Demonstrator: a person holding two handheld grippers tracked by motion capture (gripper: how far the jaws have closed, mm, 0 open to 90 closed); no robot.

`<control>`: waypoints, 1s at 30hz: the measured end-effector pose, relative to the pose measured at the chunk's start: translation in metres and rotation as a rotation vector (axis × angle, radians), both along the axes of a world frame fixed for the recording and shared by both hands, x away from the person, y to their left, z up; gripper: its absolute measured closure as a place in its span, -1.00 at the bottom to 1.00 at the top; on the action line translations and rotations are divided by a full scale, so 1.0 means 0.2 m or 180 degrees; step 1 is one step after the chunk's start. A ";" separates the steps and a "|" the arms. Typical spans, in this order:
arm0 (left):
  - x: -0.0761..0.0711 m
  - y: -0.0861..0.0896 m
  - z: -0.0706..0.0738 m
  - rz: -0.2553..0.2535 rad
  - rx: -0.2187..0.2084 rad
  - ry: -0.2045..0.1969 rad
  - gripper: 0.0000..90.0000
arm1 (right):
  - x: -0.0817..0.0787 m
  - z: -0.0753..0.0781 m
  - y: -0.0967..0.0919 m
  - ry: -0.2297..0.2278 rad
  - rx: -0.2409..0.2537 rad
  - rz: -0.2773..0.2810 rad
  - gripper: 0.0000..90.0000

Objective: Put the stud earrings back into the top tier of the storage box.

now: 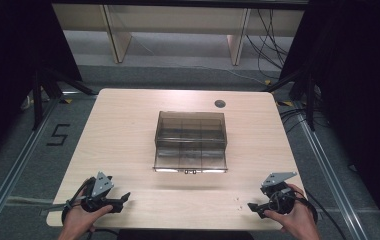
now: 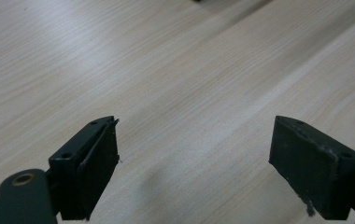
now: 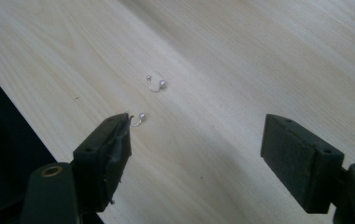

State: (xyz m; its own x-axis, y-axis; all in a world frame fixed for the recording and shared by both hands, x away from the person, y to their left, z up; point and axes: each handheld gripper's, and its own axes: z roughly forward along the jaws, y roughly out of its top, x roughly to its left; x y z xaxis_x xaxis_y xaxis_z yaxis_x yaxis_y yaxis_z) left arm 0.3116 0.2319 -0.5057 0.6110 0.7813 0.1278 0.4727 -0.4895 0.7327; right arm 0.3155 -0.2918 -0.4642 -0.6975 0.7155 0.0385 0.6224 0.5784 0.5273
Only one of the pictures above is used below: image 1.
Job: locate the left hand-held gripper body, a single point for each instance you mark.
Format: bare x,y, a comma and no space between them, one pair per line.
99,188

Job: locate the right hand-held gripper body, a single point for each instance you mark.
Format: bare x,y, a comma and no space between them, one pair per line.
278,196

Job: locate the person's right hand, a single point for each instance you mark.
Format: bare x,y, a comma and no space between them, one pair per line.
299,221

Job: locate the person's left hand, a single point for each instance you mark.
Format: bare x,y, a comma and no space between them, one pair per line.
78,221

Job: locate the person's dark clothing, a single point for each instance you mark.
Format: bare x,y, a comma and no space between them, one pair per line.
184,235

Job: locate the smoky transparent plastic drawer box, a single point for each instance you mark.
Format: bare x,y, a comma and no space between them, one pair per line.
190,141

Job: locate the black metal stand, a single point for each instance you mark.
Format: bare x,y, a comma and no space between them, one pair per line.
309,100
38,100

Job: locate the round grey table grommet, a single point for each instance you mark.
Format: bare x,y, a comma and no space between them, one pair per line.
220,103

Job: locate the yellow black tape marker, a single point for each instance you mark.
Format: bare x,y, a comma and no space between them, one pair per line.
267,82

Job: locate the black curtain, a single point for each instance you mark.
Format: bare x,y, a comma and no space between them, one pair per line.
11,50
361,83

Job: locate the light wooden shelf unit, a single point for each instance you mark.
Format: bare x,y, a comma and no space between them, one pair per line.
178,20

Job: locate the aluminium floor rail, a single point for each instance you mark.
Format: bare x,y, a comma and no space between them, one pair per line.
14,173
331,173

